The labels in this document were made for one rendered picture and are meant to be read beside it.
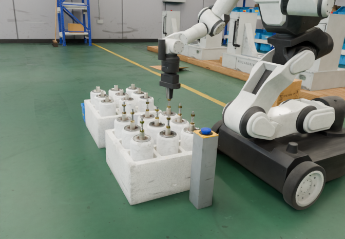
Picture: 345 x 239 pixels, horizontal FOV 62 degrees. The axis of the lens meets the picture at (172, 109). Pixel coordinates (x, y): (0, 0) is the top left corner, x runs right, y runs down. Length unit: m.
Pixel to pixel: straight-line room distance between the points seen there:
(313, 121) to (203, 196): 0.64
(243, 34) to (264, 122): 2.83
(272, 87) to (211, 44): 3.35
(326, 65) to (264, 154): 2.00
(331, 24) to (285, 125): 1.84
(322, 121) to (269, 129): 0.34
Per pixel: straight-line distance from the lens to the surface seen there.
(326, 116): 1.55
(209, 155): 1.10
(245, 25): 3.98
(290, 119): 1.44
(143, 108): 1.72
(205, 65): 4.28
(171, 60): 1.36
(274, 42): 1.34
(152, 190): 1.22
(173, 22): 5.75
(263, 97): 1.26
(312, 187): 1.35
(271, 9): 1.27
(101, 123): 1.62
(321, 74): 3.16
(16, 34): 7.35
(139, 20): 7.85
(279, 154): 1.29
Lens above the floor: 0.74
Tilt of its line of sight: 18 degrees down
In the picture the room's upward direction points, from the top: 2 degrees clockwise
